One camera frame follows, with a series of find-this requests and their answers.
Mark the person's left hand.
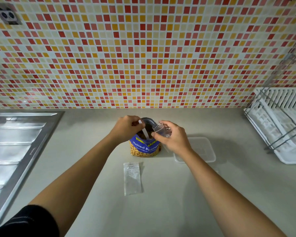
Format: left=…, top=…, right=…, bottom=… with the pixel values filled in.
left=110, top=115, right=146, bottom=144

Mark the person's right hand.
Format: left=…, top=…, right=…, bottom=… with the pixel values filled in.
left=151, top=120, right=193, bottom=154

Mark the clear plastic cup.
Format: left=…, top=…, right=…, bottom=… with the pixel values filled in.
left=153, top=122, right=173, bottom=139

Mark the white plastic spoon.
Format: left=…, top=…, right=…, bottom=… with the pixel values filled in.
left=136, top=121, right=150, bottom=141

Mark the person's left forearm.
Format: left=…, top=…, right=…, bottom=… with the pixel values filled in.
left=28, top=134, right=125, bottom=237

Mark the person's right forearm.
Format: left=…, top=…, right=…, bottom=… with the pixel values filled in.
left=173, top=148, right=287, bottom=237

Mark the blue yellow peanut bag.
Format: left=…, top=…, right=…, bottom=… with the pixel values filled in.
left=128, top=117, right=161, bottom=158

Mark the clear plastic container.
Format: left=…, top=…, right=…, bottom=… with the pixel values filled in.
left=174, top=137, right=216, bottom=164

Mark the small clear zip bag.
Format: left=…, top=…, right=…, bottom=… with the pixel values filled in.
left=123, top=162, right=142, bottom=196

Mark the stainless steel sink drainboard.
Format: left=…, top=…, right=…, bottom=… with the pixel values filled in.
left=0, top=111, right=65, bottom=226

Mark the white plastic drip tray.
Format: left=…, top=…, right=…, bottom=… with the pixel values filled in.
left=245, top=87, right=296, bottom=165

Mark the black sleeve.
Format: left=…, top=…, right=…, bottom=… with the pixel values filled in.
left=0, top=205, right=60, bottom=237

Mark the metal wire dish rack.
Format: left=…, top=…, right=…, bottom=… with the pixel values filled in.
left=244, top=42, right=296, bottom=152

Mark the wall socket with panda sticker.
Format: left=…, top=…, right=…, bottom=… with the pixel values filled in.
left=0, top=3, right=23, bottom=25

